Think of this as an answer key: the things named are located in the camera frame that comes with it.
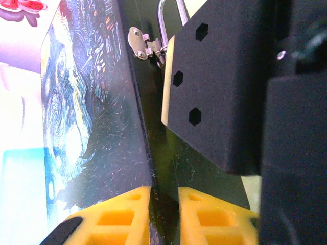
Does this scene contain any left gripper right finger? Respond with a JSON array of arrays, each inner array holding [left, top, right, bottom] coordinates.
[[177, 186, 260, 245]]

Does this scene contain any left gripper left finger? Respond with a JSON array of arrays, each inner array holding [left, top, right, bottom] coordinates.
[[39, 185, 152, 245]]

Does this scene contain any brass padlock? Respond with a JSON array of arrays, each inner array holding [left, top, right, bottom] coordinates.
[[156, 0, 191, 52]]

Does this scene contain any starry night painted box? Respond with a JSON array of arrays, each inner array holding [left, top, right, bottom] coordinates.
[[40, 0, 252, 245]]

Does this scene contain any blue lidded storage box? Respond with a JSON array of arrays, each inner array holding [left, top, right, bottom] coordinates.
[[0, 147, 48, 245]]

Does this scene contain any silver box hasp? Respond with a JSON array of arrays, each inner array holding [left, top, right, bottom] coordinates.
[[127, 26, 170, 68]]

